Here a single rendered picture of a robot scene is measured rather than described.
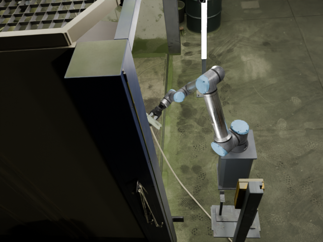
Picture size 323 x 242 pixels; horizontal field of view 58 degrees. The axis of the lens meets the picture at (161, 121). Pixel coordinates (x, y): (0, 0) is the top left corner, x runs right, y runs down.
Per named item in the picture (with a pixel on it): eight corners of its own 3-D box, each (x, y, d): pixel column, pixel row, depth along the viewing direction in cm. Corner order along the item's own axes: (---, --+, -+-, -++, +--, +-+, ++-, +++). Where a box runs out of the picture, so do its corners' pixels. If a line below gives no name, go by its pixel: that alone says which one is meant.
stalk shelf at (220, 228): (213, 237, 199) (213, 236, 197) (211, 205, 212) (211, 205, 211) (260, 238, 195) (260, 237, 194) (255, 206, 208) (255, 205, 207)
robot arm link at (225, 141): (240, 148, 239) (220, 70, 198) (225, 161, 234) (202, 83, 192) (226, 141, 251) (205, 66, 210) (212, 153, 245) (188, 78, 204)
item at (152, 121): (162, 130, 274) (162, 124, 252) (158, 134, 273) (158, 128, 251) (123, 100, 282) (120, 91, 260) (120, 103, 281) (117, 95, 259)
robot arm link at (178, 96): (183, 88, 254) (176, 88, 265) (174, 95, 250) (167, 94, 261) (188, 97, 257) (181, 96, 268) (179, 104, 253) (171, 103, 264)
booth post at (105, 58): (176, 259, 264) (120, 75, 86) (157, 258, 267) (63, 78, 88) (177, 238, 275) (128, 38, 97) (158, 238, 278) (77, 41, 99)
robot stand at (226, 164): (244, 163, 316) (252, 129, 266) (248, 190, 297) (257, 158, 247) (216, 164, 319) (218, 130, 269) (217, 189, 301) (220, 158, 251)
